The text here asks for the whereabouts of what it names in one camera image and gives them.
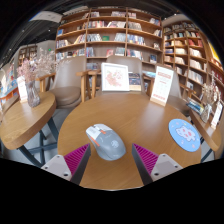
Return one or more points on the round wooden side table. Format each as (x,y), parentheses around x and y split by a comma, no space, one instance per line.
(23,120)
(206,131)

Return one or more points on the stack of blue books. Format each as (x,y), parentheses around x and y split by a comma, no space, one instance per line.
(149,74)

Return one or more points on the beige armchair with wooden arms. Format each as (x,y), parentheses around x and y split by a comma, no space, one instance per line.
(66,90)
(177,104)
(123,63)

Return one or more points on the round blue cartoon mouse pad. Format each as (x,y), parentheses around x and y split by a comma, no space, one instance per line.
(185,135)

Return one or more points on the white framed floral picture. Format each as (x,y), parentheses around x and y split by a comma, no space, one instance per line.
(115,77)

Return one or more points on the stack of colourful books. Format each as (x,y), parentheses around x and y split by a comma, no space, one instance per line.
(196,106)

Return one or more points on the small white sign card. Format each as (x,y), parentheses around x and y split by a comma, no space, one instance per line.
(216,115)
(22,89)

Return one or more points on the dark upright book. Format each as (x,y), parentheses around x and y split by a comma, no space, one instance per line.
(134,81)

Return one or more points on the low colourful book display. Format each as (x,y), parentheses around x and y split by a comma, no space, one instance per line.
(8,85)

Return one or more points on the wide wooden bookshelf unit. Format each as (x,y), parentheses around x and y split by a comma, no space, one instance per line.
(100,33)

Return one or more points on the white sign card, wooden base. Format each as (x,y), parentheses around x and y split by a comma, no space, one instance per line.
(162,85)

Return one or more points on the distant wooden bookshelf unit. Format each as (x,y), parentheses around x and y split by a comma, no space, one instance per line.
(28,53)

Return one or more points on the grey and white computer mouse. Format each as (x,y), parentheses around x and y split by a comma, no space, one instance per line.
(106,143)

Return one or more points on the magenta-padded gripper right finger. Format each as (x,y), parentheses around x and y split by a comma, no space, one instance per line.
(146,160)

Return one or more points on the white hanging ceiling panel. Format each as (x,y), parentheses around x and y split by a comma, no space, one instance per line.
(46,16)

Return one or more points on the glass vase with pink flowers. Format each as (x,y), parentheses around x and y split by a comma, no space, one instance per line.
(32,95)

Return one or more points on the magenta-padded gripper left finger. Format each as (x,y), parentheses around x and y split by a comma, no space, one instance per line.
(76,160)

